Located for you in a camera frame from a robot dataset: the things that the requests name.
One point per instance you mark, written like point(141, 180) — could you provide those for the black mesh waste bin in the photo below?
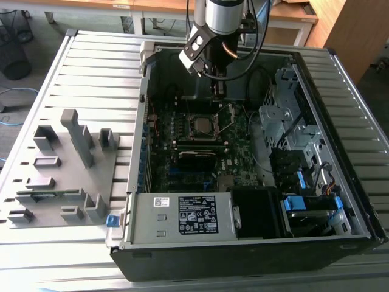
point(16, 67)

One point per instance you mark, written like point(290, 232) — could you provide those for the black open PC case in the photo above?
point(212, 264)

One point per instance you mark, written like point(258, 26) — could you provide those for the blue plastic drive latch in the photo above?
point(301, 181)

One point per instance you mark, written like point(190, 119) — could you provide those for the silver CPU green edge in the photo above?
point(203, 125)

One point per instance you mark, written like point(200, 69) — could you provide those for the hard disk in blue carrier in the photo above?
point(294, 203)

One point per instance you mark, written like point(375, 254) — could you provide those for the wooden desk white frame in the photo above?
point(291, 13)
point(76, 3)

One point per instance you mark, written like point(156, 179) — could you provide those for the CPU socket metal frame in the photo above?
point(192, 129)

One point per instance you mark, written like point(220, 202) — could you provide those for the black plastic shroud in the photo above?
point(258, 213)

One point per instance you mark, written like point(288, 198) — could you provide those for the grey power supply unit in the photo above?
point(146, 219)

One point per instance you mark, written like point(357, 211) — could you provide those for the grey parts rack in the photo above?
point(100, 176)

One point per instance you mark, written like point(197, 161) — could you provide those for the black graphics card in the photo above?
point(196, 161)

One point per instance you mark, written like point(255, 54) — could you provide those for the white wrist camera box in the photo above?
point(190, 62)

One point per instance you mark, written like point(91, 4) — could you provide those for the thin metal locking lever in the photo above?
point(226, 124)
point(188, 109)

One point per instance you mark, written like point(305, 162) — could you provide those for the green motherboard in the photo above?
point(240, 146)

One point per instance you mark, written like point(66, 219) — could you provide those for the green RAM stick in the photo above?
point(65, 192)

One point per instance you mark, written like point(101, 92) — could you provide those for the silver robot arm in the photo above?
point(223, 16)

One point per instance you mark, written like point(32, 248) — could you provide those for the brown chipset heatsink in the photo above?
point(226, 182)

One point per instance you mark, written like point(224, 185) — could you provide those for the silver metal drive cage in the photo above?
point(273, 117)

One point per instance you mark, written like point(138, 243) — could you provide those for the black plastic drive bay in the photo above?
point(285, 164)

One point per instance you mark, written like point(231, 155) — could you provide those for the wooden cabinet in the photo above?
point(358, 36)

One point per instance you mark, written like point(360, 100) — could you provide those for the blue case latch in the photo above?
point(112, 221)

